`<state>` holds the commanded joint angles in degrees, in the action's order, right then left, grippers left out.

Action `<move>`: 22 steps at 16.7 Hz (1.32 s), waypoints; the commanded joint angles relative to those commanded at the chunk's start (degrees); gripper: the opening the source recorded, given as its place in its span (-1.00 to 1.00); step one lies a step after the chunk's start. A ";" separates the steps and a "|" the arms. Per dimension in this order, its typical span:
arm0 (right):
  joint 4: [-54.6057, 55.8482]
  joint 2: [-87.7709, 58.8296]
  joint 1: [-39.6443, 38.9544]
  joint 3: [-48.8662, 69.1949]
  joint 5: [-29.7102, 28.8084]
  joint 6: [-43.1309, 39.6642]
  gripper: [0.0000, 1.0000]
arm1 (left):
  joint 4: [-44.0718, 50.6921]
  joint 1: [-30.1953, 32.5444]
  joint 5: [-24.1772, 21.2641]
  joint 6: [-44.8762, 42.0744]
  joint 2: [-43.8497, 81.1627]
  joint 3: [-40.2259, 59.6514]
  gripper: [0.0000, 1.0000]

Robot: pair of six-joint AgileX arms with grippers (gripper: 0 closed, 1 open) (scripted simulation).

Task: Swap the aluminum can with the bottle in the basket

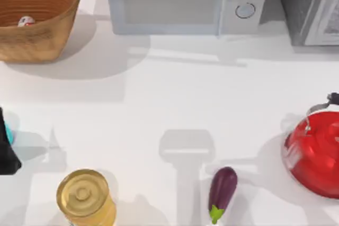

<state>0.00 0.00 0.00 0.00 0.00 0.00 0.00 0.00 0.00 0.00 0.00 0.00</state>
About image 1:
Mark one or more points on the pale microwave oven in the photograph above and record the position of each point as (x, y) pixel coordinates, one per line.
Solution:
(172, 3)

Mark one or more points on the purple eggplant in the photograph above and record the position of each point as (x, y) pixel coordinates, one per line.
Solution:
(222, 191)

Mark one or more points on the microwave knob with side gap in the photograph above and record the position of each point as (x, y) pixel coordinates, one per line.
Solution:
(245, 10)

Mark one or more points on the gold tin can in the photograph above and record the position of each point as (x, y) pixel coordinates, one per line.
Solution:
(84, 199)

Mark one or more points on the brown wicker basket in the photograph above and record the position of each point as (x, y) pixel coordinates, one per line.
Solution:
(53, 32)

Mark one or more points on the red kettle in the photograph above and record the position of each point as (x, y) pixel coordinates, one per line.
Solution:
(315, 154)

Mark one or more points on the white and red ball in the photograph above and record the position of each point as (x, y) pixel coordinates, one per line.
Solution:
(25, 21)

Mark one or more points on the small teal object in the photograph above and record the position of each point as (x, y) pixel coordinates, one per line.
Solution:
(9, 134)

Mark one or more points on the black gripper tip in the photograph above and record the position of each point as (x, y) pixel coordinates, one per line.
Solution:
(6, 154)

